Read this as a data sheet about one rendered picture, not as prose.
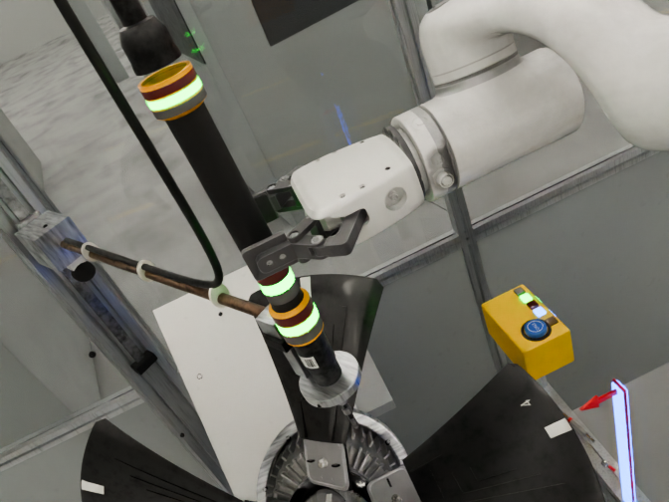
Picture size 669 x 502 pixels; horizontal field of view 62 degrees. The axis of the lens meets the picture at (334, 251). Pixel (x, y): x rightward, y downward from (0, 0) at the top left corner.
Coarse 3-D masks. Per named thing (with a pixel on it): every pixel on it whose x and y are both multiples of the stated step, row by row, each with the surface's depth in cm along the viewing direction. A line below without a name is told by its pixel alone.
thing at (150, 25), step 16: (112, 0) 38; (128, 0) 38; (128, 16) 38; (144, 16) 39; (128, 32) 38; (144, 32) 38; (160, 32) 39; (128, 48) 39; (144, 48) 39; (160, 48) 39; (176, 48) 40; (144, 64) 39; (160, 64) 39; (320, 336) 57; (304, 352) 57; (320, 352) 57; (320, 368) 58; (336, 368) 60; (320, 384) 60
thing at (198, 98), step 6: (204, 90) 42; (198, 96) 42; (204, 96) 42; (186, 102) 41; (192, 102) 41; (198, 102) 42; (174, 108) 41; (180, 108) 41; (186, 108) 41; (192, 108) 41; (156, 114) 42; (162, 114) 41; (168, 114) 41; (174, 114) 41; (180, 114) 41
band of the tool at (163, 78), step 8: (176, 64) 43; (184, 64) 43; (160, 72) 43; (168, 72) 44; (176, 72) 44; (184, 72) 40; (144, 80) 43; (152, 80) 43; (160, 80) 44; (168, 80) 40; (144, 88) 40; (152, 88) 40; (184, 88) 41; (200, 88) 42; (168, 96) 40; (192, 96) 41; (176, 104) 41; (200, 104) 42; (160, 120) 42; (168, 120) 42
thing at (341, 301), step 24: (312, 288) 78; (336, 288) 76; (360, 288) 74; (336, 312) 75; (360, 312) 74; (264, 336) 84; (336, 336) 75; (360, 336) 73; (360, 360) 73; (288, 384) 81; (312, 408) 78; (336, 408) 75; (312, 432) 78; (336, 432) 74
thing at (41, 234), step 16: (16, 224) 98; (32, 224) 97; (48, 224) 94; (64, 224) 94; (32, 240) 91; (48, 240) 93; (80, 240) 96; (48, 256) 93; (64, 256) 95; (80, 256) 97
